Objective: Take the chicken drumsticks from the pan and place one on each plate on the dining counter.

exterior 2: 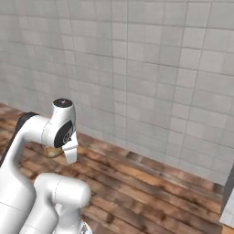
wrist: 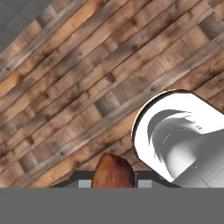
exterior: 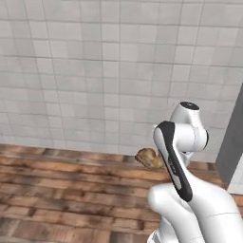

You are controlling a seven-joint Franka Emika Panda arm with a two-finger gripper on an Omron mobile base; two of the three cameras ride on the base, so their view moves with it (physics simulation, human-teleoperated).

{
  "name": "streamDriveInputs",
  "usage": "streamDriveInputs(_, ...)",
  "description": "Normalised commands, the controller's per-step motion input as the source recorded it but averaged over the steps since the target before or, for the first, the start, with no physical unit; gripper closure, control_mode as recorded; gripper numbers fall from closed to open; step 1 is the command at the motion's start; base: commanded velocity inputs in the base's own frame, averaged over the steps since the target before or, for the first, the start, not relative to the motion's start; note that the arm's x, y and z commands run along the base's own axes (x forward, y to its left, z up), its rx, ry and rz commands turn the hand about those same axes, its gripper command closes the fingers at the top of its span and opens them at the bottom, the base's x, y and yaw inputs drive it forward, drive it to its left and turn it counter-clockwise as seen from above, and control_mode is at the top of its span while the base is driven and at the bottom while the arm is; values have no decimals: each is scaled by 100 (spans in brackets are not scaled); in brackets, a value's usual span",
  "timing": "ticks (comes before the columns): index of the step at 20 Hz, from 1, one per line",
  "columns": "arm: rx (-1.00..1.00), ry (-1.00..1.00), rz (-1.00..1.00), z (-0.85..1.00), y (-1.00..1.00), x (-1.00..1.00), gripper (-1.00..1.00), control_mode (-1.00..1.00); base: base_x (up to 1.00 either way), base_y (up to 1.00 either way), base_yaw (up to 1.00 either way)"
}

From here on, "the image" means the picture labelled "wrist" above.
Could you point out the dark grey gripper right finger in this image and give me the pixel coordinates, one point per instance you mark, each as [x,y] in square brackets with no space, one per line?
[148,178]

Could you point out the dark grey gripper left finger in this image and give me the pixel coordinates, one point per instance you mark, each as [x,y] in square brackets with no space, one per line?
[78,178]

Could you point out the brown chicken drumstick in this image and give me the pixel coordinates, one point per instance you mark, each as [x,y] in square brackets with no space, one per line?
[113,172]

